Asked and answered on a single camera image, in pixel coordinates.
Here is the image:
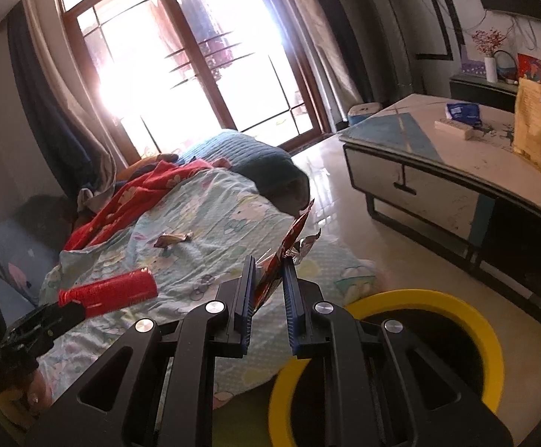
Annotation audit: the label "tan paper bag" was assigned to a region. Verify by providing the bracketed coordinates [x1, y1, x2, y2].
[512, 76, 541, 183]

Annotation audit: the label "yellow trash bin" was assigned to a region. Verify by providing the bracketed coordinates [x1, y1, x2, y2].
[269, 289, 505, 447]

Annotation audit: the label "gold candy wrapper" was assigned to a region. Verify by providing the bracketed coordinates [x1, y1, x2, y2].
[154, 231, 193, 249]

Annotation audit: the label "blue-grey sofa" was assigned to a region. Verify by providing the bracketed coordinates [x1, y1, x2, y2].
[0, 194, 81, 310]

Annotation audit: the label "white plastic container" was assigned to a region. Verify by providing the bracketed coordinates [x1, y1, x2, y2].
[348, 101, 384, 127]

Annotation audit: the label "red greeting card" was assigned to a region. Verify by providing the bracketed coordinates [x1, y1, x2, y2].
[517, 53, 541, 92]

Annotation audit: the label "light blue printed blanket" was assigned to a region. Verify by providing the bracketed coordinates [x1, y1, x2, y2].
[38, 167, 379, 402]

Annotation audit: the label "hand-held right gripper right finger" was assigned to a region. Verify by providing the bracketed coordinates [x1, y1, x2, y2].
[282, 257, 516, 447]

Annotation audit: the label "red printed blanket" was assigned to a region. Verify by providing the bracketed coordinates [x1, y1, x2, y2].
[63, 158, 230, 253]

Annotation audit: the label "grey standing air conditioner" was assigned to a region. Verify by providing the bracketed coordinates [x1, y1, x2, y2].
[368, 0, 428, 103]

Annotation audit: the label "white and blue coffee table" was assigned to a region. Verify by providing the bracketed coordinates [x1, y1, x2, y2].
[338, 92, 541, 337]

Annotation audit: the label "blue tissue pack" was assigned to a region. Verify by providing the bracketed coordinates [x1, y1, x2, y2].
[444, 102, 482, 127]

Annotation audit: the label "brown framed glass door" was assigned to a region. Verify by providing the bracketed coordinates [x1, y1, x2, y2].
[53, 0, 333, 160]

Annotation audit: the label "blue quilted pillow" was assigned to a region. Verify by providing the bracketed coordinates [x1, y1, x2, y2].
[176, 130, 311, 218]

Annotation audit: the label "dark television stand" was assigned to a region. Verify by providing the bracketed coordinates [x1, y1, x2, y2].
[449, 74, 541, 118]

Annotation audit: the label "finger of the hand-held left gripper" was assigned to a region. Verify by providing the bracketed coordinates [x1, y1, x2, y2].
[0, 302, 88, 385]

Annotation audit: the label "blue and beige curtain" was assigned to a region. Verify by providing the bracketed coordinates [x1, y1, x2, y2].
[269, 0, 374, 123]
[6, 0, 118, 202]

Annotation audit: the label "white power strip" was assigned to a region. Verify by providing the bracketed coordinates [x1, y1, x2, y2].
[434, 118, 477, 140]

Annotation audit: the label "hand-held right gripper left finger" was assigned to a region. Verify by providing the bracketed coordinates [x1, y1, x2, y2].
[28, 255, 257, 447]

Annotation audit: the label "hanging clothes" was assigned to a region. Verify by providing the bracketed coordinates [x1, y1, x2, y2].
[153, 0, 240, 90]

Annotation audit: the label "white vase with red flowers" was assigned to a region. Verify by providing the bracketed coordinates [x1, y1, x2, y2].
[470, 27, 509, 83]

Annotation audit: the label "person's left hand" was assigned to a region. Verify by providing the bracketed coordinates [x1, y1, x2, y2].
[6, 367, 53, 424]

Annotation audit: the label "long red snack wrapper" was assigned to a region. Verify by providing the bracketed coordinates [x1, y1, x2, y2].
[252, 198, 322, 313]

